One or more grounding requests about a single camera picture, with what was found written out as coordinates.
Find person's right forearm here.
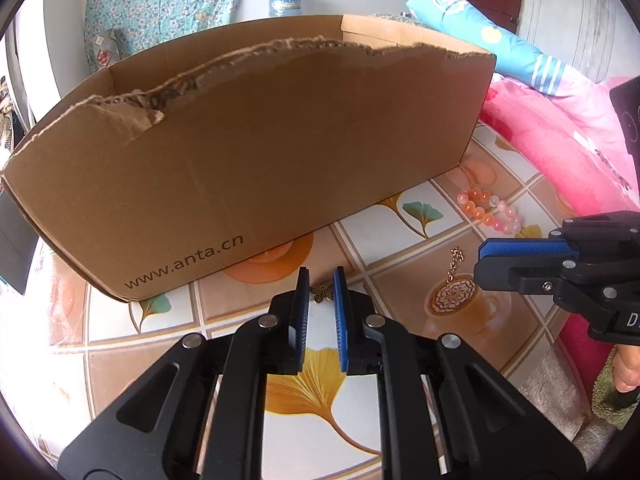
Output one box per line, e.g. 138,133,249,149
592,359,640,430

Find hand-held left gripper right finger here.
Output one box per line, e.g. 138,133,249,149
334,266,585,480

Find light blue cartoon pillow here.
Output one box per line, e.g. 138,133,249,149
404,0,571,97

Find grey pillow with red flowers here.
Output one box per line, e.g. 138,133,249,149
86,30,121,73

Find leaf and coffee print tablecloth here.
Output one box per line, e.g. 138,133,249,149
25,120,601,480

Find large blue water jug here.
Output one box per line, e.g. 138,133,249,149
267,0,306,18

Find person's right hand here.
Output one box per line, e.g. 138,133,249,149
612,345,640,394

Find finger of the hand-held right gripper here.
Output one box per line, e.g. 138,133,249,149
477,212,640,265
473,259,640,328

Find torn brown cardboard box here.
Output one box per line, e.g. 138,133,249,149
0,14,497,303

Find round gold pendant with chain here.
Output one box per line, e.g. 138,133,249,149
431,246,475,315

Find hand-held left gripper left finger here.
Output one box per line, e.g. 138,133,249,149
57,267,310,480

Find teal floral cloth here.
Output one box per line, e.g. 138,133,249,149
84,0,257,73

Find pink blanket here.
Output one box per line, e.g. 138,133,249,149
477,67,640,401

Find black flat device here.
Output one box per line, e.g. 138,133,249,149
609,76,640,157

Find orange and pink bead bracelet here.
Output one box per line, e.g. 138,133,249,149
456,186,523,235

